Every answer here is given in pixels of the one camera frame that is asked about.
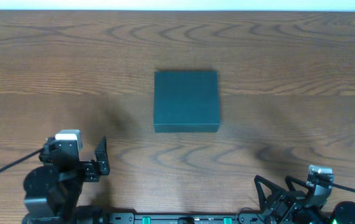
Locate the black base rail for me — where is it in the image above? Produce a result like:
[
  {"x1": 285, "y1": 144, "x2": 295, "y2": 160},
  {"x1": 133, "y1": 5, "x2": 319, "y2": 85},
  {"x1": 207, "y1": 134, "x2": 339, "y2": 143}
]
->
[{"x1": 107, "y1": 212, "x2": 265, "y2": 224}]

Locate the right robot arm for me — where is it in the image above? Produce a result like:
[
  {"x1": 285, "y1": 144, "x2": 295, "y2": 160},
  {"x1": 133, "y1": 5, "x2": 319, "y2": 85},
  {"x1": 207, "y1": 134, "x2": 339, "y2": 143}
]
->
[{"x1": 254, "y1": 174, "x2": 355, "y2": 224}]

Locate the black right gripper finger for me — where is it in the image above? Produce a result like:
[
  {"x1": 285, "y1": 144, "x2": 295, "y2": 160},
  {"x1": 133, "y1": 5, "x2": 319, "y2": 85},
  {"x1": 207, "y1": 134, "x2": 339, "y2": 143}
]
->
[
  {"x1": 253, "y1": 174, "x2": 286, "y2": 212},
  {"x1": 285, "y1": 175, "x2": 310, "y2": 191}
]

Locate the dark green box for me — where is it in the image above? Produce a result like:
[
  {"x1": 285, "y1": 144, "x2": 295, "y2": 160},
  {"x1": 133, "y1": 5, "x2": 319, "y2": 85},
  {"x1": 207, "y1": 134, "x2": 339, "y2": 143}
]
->
[{"x1": 153, "y1": 70, "x2": 220, "y2": 133}]

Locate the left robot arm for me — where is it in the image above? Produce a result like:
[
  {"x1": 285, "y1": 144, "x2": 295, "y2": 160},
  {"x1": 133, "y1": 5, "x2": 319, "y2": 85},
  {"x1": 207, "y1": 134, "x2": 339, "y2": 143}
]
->
[{"x1": 22, "y1": 137, "x2": 110, "y2": 223}]

